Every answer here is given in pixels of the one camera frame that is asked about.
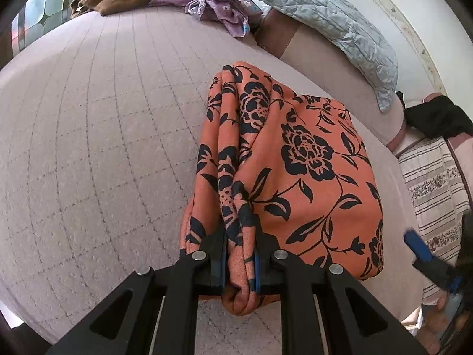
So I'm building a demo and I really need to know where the orange black floral garment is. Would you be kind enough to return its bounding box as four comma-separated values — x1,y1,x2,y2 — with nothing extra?
180,62,383,315

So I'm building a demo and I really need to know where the person's right hand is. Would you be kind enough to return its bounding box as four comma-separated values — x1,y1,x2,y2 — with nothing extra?
416,293,448,355

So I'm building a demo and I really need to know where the striped floral pillow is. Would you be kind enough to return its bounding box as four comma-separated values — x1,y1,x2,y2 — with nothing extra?
397,136,472,306

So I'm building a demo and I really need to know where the pink bed headboard cushion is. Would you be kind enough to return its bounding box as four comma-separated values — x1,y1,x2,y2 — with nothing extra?
255,9,406,151

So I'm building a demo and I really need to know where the pink quilted bed cover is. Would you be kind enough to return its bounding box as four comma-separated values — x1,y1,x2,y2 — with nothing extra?
1,7,423,343

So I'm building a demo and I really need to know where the grey quilted blanket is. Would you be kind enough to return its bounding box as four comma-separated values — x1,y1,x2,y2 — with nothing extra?
260,0,399,113

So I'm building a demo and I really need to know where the purple crumpled cloth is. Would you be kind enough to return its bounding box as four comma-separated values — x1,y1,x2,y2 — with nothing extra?
149,0,263,38

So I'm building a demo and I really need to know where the window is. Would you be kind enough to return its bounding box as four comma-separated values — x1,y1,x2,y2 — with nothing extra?
10,0,72,57

